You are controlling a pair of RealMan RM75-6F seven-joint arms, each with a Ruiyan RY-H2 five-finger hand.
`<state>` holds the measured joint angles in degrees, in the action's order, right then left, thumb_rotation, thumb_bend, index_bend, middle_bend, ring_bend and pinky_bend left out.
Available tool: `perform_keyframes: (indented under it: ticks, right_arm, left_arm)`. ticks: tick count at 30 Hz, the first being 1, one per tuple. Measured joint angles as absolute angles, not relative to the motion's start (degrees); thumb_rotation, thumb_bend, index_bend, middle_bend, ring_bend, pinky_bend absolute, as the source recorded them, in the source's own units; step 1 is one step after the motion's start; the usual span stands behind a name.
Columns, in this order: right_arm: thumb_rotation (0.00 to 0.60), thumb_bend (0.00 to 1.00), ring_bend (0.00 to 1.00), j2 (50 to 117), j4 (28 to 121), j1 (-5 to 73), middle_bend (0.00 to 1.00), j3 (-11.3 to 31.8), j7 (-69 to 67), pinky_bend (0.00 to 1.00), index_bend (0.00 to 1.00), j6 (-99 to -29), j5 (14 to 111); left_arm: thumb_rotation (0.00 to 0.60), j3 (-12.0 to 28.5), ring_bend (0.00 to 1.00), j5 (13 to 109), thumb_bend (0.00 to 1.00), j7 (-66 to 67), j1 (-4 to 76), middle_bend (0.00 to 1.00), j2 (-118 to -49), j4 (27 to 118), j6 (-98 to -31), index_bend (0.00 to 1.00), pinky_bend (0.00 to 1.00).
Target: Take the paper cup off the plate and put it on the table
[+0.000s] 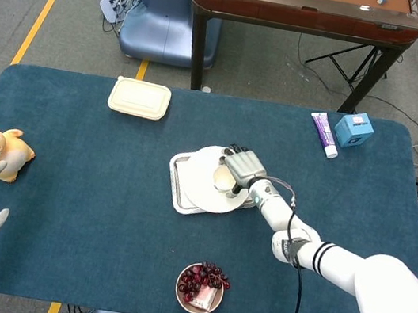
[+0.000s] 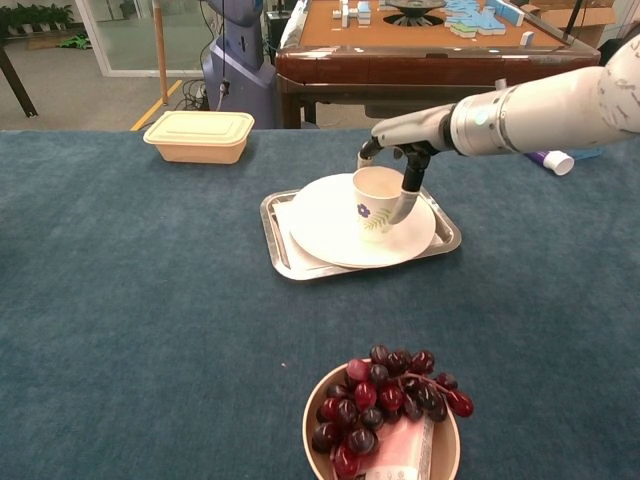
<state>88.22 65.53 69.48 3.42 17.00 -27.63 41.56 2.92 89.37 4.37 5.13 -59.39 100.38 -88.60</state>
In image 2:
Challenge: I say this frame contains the black table leg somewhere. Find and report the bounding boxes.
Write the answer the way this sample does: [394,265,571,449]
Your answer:
[0,42,39,119]

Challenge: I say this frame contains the purple toothpaste tube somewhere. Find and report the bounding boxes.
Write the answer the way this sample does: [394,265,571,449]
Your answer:
[524,149,575,177]

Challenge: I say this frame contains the black floor cable bundle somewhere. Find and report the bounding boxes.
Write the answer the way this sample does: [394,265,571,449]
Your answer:
[177,78,209,112]

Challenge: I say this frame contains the blue mahjong tile pile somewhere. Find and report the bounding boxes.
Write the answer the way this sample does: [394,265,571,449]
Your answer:
[443,0,526,39]

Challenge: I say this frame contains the silver metal tray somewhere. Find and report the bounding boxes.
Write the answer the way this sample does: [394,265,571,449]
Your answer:
[259,178,462,282]

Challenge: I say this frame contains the wooden pole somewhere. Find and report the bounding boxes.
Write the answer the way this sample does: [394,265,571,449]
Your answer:
[152,0,170,106]

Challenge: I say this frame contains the green floor object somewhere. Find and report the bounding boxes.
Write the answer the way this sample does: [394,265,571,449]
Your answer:
[57,33,94,50]

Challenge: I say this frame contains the blue table cloth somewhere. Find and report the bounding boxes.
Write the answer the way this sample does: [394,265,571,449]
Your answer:
[0,128,640,480]

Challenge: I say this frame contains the brown mahjong table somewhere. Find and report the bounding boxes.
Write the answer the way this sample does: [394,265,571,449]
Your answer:
[274,0,602,130]

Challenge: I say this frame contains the beige paper bowl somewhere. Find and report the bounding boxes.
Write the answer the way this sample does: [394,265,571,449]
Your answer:
[302,358,462,480]

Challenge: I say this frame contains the black dice dome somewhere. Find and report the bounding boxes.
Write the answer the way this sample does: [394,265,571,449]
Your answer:
[383,0,448,26]

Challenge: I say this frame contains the potted green plants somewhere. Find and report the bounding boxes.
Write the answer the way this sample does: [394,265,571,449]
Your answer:
[0,3,75,36]

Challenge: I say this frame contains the red grape bunch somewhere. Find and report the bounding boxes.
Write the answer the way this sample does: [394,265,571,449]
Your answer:
[311,344,475,480]

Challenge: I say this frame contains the beige lidded lunch box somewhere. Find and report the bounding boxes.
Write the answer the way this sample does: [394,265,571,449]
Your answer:
[142,110,256,165]

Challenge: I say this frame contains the white paper cup blue flower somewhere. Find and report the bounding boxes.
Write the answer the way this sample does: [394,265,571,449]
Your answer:
[352,166,407,244]

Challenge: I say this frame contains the stacked blue mahjong tiles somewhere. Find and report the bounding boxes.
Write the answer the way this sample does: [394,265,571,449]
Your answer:
[333,0,374,27]

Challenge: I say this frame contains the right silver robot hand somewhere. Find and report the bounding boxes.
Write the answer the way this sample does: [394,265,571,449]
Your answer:
[356,103,457,226]

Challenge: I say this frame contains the black tripod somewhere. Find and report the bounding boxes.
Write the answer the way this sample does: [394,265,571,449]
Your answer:
[562,0,585,44]

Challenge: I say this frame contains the black chair back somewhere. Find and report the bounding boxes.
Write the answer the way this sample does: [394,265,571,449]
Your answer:
[597,38,627,66]

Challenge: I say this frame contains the glass partition white frame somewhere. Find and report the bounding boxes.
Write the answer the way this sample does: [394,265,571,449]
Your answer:
[74,0,221,79]

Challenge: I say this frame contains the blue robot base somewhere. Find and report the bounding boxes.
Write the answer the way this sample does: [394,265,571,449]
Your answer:
[201,0,277,129]

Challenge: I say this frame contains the pink snack packet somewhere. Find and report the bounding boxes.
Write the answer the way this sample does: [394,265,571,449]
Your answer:
[357,414,435,480]

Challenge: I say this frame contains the white round plate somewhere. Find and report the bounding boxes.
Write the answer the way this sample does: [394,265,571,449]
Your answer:
[288,172,438,270]

